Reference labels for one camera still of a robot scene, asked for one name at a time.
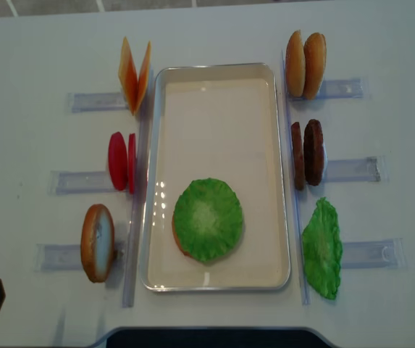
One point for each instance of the clear holder for lettuce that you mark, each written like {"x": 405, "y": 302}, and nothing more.
{"x": 386, "y": 253}

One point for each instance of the orange cheese slice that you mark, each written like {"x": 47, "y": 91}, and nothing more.
{"x": 143, "y": 77}
{"x": 128, "y": 76}

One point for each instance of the brown meat patty right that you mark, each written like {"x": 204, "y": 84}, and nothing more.
{"x": 313, "y": 152}

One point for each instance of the clear long strip left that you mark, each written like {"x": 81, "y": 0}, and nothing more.
{"x": 139, "y": 197}

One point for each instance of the bottom bun slice under lettuce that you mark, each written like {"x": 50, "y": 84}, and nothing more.
{"x": 177, "y": 241}

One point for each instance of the clear holder for patties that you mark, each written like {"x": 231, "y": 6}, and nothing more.
{"x": 367, "y": 169}

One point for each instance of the golden bun slice right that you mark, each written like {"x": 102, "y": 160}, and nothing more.
{"x": 315, "y": 51}

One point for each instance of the clear holder for cheese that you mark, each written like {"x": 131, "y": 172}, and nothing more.
{"x": 96, "y": 102}

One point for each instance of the red tomato slice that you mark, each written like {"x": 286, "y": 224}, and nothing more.
{"x": 131, "y": 162}
{"x": 117, "y": 161}

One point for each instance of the clear holder for left bun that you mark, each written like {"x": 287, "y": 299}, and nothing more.
{"x": 57, "y": 257}

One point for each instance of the orange cheese slice right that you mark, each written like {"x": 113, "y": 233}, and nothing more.
{"x": 143, "y": 77}

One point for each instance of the orange cheese slice left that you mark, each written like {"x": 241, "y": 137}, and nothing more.
{"x": 128, "y": 76}

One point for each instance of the white rectangular tray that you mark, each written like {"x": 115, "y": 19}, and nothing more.
{"x": 216, "y": 122}

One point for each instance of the golden bun slice left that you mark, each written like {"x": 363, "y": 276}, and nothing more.
{"x": 295, "y": 65}

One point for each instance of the green lettuce leaf on bun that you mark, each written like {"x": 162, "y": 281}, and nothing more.
{"x": 208, "y": 220}

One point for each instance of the brown meat patty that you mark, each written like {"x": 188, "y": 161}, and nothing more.
{"x": 298, "y": 158}
{"x": 313, "y": 152}

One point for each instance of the brown meat patty left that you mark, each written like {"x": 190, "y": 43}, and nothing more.
{"x": 298, "y": 158}

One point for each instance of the green lettuce leaf upright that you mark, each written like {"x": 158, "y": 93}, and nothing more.
{"x": 323, "y": 250}

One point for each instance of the clear long strip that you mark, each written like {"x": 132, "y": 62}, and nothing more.
{"x": 139, "y": 197}
{"x": 304, "y": 287}

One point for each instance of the clear holder for buns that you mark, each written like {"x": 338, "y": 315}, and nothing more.
{"x": 352, "y": 88}

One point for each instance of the golden bun slice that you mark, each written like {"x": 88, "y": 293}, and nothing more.
{"x": 295, "y": 65}
{"x": 315, "y": 51}

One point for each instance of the brown bun slice left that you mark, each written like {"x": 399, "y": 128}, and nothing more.
{"x": 97, "y": 243}

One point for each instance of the clear long strip right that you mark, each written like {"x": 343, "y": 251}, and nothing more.
{"x": 304, "y": 287}

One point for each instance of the clear holder for tomato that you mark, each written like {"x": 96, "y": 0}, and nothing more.
{"x": 64, "y": 182}

